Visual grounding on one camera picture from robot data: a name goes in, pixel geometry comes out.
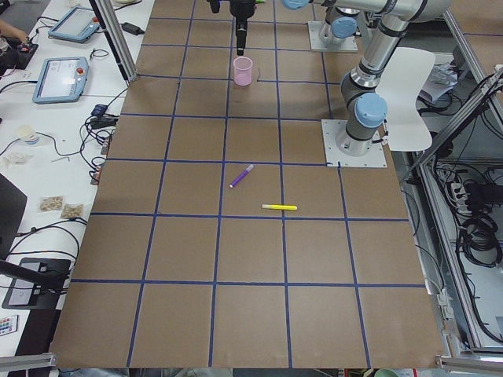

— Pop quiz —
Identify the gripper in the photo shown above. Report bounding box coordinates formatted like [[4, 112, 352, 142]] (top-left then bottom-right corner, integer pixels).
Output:
[[207, 0, 256, 56]]

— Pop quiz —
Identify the purple pen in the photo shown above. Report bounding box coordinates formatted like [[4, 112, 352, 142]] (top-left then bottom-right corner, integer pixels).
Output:
[[229, 164, 255, 189]]

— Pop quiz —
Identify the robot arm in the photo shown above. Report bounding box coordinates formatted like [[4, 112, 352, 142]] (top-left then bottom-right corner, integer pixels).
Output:
[[229, 0, 360, 56], [319, 1, 451, 156]]

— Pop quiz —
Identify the pink mesh cup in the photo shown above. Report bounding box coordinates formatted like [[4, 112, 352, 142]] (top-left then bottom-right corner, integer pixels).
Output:
[[233, 56, 253, 86]]

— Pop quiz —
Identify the black power adapter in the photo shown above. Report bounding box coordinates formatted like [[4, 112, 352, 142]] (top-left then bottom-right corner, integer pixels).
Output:
[[121, 22, 145, 35]]

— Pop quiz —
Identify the far teach pendant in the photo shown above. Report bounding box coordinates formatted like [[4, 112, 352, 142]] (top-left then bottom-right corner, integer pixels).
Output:
[[48, 6, 100, 43]]

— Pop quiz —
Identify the teach pendant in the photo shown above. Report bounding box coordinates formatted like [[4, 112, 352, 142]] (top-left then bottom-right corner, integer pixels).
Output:
[[48, 6, 100, 43], [32, 57, 89, 104]]

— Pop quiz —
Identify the yellow pen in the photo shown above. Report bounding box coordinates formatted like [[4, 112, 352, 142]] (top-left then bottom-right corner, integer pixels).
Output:
[[261, 203, 298, 211]]

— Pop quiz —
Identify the near teach pendant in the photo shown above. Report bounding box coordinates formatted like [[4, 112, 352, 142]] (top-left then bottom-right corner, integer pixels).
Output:
[[32, 57, 89, 104]]

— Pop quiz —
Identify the white chair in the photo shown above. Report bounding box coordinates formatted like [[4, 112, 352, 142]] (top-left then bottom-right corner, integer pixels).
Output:
[[376, 47, 435, 152]]

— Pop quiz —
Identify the snack bag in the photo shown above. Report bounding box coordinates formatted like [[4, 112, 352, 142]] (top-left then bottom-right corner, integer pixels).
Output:
[[39, 196, 64, 212], [61, 203, 84, 219]]

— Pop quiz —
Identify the black device on stand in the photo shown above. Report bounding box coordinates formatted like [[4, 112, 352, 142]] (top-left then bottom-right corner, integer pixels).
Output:
[[1, 258, 71, 309]]

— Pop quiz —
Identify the colourful remote control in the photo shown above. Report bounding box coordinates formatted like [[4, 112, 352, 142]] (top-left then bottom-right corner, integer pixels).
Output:
[[0, 314, 19, 336]]

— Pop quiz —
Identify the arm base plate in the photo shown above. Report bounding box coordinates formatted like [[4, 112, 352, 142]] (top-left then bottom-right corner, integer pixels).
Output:
[[321, 119, 387, 169], [307, 17, 358, 53]]

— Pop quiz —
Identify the aluminium frame post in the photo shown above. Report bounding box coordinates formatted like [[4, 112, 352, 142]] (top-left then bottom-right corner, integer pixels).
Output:
[[89, 0, 138, 82]]

